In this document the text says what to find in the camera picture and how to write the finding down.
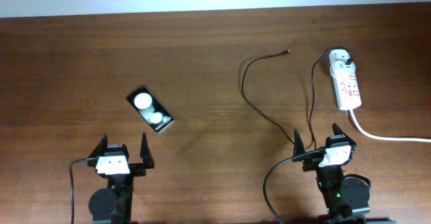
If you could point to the white power strip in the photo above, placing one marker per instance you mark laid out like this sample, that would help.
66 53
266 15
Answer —
347 92

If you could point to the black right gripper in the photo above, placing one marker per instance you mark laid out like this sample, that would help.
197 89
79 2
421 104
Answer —
299 148

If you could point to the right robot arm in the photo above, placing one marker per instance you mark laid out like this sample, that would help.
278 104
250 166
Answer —
346 196

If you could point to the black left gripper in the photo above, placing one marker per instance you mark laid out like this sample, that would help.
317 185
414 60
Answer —
145 154

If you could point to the white charger adapter plug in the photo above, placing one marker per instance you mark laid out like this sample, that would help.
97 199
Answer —
341 63

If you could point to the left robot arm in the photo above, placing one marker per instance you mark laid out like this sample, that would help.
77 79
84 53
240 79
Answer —
113 204

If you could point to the black flip smartphone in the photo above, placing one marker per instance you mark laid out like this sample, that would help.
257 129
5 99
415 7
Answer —
150 109

